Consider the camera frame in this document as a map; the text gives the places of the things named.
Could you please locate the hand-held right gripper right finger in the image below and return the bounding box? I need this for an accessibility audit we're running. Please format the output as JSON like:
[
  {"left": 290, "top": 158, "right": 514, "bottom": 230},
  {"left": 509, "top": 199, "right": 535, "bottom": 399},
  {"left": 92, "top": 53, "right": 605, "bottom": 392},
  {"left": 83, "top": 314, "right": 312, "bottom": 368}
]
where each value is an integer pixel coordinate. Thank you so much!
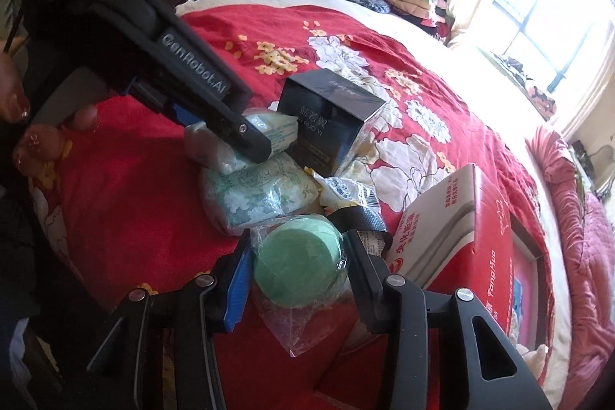
[{"left": 342, "top": 228, "right": 553, "bottom": 410}]

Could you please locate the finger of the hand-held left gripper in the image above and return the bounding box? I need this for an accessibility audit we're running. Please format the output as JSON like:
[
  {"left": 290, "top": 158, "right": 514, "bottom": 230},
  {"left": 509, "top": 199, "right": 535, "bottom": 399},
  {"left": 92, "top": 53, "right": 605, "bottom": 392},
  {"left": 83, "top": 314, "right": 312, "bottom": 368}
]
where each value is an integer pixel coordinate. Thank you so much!
[
  {"left": 206, "top": 95, "right": 274, "bottom": 163},
  {"left": 166, "top": 101, "right": 212, "bottom": 133}
]

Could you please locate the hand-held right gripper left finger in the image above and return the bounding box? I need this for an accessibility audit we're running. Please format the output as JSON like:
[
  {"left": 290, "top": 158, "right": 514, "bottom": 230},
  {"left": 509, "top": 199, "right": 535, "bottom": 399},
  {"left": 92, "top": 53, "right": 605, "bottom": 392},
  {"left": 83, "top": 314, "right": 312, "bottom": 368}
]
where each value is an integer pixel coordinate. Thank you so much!
[{"left": 86, "top": 228, "right": 253, "bottom": 410}]

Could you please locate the green round pad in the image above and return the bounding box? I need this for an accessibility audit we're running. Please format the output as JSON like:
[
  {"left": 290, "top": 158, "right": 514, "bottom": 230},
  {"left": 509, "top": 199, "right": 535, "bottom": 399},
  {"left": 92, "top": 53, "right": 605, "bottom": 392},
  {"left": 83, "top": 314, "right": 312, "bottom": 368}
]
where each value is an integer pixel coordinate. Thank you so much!
[{"left": 250, "top": 213, "right": 352, "bottom": 359}]

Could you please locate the pink box with black rim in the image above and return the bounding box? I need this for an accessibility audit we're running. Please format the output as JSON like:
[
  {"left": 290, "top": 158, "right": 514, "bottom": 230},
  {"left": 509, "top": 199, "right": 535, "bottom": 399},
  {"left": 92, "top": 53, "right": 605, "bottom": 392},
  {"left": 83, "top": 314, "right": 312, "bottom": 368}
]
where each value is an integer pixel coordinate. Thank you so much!
[{"left": 500, "top": 213, "right": 554, "bottom": 354}]

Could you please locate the teddy bear with purple dress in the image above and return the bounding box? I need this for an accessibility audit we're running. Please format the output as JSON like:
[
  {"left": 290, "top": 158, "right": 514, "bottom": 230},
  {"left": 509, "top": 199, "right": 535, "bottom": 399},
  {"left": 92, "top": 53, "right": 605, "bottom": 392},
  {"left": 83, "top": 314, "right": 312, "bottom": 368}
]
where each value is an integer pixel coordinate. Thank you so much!
[{"left": 516, "top": 343, "right": 552, "bottom": 373}]

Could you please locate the person's left hand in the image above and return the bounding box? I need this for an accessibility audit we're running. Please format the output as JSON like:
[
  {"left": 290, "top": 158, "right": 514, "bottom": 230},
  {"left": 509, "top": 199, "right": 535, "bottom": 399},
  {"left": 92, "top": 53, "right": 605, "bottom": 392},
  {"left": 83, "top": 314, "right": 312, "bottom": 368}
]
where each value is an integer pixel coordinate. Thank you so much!
[{"left": 0, "top": 50, "right": 100, "bottom": 175}]

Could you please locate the clear wrapped white packet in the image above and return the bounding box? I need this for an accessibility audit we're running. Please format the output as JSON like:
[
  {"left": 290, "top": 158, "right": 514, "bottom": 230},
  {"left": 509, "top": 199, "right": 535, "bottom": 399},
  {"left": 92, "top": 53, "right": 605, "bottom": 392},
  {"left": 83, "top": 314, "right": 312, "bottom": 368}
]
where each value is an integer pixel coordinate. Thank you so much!
[{"left": 185, "top": 122, "right": 251, "bottom": 174}]

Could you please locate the floral print tissue pack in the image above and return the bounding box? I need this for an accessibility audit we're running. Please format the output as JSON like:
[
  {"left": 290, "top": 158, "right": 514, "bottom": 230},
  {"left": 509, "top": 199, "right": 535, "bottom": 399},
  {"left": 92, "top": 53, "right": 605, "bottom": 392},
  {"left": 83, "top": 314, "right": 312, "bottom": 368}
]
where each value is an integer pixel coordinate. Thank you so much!
[{"left": 201, "top": 151, "right": 324, "bottom": 236}]

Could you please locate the black glossy packet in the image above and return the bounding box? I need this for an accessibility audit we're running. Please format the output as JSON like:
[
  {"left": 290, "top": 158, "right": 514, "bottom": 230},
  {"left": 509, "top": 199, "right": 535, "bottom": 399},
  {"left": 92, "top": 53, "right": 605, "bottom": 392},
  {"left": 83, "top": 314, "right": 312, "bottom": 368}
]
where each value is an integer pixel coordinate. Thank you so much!
[{"left": 331, "top": 203, "right": 388, "bottom": 244}]

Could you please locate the dark square box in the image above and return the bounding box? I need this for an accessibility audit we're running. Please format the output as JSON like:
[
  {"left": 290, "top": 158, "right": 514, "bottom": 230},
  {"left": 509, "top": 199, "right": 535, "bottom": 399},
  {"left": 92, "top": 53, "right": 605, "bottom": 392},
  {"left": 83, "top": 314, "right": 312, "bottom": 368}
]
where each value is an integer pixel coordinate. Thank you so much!
[{"left": 279, "top": 70, "right": 388, "bottom": 177}]

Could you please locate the red floral blanket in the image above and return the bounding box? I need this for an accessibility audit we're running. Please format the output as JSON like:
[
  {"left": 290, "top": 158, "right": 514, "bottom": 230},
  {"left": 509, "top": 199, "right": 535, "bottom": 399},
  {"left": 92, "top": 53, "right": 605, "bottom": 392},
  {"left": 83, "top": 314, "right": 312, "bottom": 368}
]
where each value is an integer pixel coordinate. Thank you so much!
[{"left": 29, "top": 2, "right": 553, "bottom": 410}]

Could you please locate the yellow white snack packet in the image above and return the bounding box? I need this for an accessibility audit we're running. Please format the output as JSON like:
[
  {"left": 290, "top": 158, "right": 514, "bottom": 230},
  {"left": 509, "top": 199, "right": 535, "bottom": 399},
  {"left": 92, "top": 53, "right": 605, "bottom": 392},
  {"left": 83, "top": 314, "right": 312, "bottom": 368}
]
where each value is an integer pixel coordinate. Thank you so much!
[{"left": 305, "top": 167, "right": 381, "bottom": 212}]

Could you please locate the dark blue patterned cloth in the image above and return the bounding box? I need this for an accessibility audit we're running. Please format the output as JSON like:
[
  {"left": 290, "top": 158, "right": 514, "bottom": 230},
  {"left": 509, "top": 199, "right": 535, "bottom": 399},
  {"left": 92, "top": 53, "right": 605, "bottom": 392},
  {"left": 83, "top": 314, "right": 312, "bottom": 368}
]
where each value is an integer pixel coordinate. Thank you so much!
[{"left": 339, "top": 0, "right": 393, "bottom": 14}]

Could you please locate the person's dark clothing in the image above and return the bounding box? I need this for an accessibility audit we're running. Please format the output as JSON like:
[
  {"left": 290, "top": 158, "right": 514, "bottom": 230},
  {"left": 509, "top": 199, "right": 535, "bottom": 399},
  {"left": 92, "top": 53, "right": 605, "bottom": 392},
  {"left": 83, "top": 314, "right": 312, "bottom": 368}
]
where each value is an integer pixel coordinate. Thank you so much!
[{"left": 0, "top": 172, "right": 73, "bottom": 410}]

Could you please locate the pink quilt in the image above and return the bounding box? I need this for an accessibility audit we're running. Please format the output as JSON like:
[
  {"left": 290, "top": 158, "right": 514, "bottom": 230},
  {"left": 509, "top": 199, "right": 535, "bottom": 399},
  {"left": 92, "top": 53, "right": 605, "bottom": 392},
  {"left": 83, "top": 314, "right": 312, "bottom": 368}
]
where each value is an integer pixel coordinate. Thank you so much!
[{"left": 526, "top": 124, "right": 615, "bottom": 392}]

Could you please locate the bed with cream sheet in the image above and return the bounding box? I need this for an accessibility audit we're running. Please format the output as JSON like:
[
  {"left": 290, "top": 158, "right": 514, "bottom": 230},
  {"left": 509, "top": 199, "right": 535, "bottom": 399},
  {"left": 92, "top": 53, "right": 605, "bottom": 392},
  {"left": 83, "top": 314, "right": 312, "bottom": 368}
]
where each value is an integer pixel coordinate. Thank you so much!
[{"left": 0, "top": 0, "right": 597, "bottom": 410}]

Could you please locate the floral cushion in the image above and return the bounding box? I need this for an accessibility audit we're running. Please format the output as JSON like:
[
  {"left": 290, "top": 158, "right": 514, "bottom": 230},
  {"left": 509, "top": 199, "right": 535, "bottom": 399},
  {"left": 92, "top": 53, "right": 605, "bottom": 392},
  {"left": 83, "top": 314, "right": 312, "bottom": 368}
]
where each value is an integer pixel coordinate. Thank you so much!
[{"left": 526, "top": 84, "right": 559, "bottom": 116}]

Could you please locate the white vanity mirror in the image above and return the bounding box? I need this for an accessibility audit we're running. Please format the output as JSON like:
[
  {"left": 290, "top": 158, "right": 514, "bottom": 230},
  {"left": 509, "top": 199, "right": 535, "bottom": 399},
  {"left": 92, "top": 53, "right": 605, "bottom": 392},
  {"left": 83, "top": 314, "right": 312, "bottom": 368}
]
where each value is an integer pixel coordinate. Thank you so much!
[{"left": 588, "top": 146, "right": 615, "bottom": 193}]

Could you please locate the barred window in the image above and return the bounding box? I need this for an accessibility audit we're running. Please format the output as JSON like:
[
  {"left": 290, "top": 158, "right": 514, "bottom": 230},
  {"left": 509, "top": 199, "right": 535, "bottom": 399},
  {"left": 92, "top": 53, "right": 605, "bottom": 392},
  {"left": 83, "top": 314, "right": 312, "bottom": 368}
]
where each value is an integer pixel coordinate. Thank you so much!
[{"left": 490, "top": 0, "right": 615, "bottom": 95}]

